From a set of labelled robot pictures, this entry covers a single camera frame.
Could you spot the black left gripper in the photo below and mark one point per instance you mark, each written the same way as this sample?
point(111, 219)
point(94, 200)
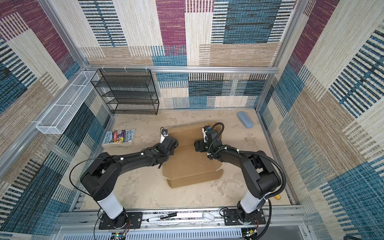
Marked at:
point(157, 147)

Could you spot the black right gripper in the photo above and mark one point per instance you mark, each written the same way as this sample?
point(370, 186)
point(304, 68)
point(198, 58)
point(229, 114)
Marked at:
point(197, 143)

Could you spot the brown cardboard box sheet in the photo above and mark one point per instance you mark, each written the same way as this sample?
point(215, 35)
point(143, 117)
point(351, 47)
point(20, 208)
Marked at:
point(188, 166)

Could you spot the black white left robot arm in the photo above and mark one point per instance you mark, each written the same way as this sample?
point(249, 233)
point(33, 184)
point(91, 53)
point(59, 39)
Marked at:
point(101, 176)

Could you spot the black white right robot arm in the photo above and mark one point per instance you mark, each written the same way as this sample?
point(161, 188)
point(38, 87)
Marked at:
point(264, 178)

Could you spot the blue-grey glasses case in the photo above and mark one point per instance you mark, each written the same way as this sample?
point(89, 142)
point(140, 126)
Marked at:
point(245, 120)

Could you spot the colourful paperback book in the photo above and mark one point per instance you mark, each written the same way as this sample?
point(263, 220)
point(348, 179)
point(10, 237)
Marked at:
point(119, 138)

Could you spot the black white marker pen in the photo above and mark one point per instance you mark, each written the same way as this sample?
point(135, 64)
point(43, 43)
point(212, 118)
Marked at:
point(158, 218)

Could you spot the small white plastic piece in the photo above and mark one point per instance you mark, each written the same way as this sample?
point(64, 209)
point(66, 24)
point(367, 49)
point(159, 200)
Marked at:
point(208, 216)

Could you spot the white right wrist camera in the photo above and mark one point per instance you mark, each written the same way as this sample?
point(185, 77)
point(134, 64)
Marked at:
point(204, 130)

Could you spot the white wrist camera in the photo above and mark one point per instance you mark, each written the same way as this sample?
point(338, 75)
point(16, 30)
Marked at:
point(164, 134)
point(204, 130)

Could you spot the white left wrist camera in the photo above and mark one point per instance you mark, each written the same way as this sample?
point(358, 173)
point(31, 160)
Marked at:
point(164, 134)

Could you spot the black wire shelf rack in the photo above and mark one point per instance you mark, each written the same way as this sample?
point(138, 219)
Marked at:
point(129, 91)

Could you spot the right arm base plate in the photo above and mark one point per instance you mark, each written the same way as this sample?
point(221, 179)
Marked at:
point(232, 218)

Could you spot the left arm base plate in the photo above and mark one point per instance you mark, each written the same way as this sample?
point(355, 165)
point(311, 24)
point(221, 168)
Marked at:
point(132, 220)

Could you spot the white wire mesh basket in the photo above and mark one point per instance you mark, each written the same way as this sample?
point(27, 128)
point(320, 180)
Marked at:
point(59, 116)

